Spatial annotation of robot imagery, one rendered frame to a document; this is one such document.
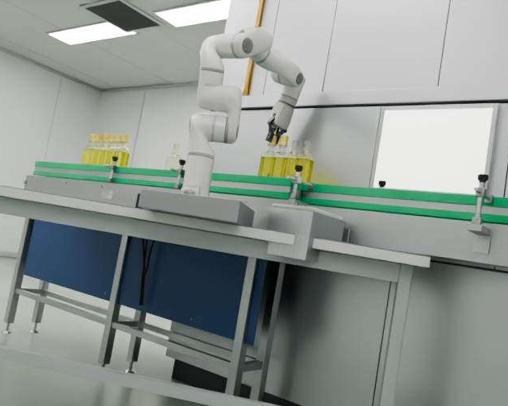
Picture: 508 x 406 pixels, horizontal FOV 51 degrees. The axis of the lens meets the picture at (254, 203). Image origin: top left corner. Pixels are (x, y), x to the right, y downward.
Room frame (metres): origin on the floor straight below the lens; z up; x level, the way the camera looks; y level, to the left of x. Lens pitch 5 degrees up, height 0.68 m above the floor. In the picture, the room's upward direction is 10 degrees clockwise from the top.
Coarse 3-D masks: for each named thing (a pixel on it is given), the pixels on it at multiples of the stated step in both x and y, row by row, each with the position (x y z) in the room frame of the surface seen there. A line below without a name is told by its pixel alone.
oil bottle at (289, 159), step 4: (292, 152) 2.10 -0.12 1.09; (296, 152) 2.10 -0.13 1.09; (288, 156) 2.10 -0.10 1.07; (292, 156) 2.09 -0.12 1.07; (296, 156) 2.09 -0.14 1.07; (284, 160) 2.11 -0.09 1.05; (288, 160) 2.10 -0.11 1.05; (292, 160) 2.08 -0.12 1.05; (284, 164) 2.11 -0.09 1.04; (288, 164) 2.09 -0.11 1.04; (292, 164) 2.08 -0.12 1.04; (284, 168) 2.10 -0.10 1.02; (288, 168) 2.09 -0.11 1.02; (292, 168) 2.08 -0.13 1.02; (284, 172) 2.10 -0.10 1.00; (288, 172) 2.09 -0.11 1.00; (292, 172) 2.08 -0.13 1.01; (284, 176) 2.10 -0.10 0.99
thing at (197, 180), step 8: (192, 160) 1.80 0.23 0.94; (200, 160) 1.79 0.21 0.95; (208, 160) 1.80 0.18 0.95; (192, 168) 1.79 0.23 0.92; (200, 168) 1.79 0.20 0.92; (208, 168) 1.81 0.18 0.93; (184, 176) 1.82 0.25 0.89; (192, 176) 1.79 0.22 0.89; (200, 176) 1.79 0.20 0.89; (208, 176) 1.81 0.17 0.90; (184, 184) 1.81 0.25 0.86; (192, 184) 1.79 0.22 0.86; (200, 184) 1.79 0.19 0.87; (208, 184) 1.82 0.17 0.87; (184, 192) 1.75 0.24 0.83; (192, 192) 1.76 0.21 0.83; (200, 192) 1.79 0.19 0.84; (208, 192) 1.82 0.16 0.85
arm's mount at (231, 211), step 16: (144, 192) 1.65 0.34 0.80; (160, 192) 1.64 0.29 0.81; (144, 208) 1.69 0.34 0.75; (160, 208) 1.64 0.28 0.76; (176, 208) 1.63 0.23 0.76; (192, 208) 1.62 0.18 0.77; (208, 208) 1.61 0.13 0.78; (224, 208) 1.61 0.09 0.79; (240, 208) 1.62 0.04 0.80; (240, 224) 1.67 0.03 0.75
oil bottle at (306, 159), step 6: (300, 156) 2.06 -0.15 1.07; (306, 156) 2.05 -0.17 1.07; (312, 156) 2.07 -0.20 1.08; (300, 162) 2.06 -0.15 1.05; (306, 162) 2.05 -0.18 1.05; (312, 162) 2.07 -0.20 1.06; (294, 168) 2.07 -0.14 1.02; (306, 168) 2.05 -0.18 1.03; (312, 168) 2.08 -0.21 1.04; (294, 174) 2.07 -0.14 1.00; (300, 174) 2.05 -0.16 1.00; (306, 174) 2.05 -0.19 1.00; (306, 180) 2.06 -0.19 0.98
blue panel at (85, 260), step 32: (32, 256) 2.90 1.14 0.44; (64, 256) 2.73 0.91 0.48; (96, 256) 2.58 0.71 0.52; (128, 256) 2.44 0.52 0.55; (160, 256) 2.31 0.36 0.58; (192, 256) 2.20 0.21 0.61; (224, 256) 2.10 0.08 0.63; (96, 288) 2.55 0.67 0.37; (128, 288) 2.41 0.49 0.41; (160, 288) 2.29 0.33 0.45; (192, 288) 2.18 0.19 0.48; (224, 288) 2.08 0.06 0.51; (256, 288) 1.99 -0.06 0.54; (192, 320) 2.17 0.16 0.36; (224, 320) 2.07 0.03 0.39; (256, 320) 1.98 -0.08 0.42
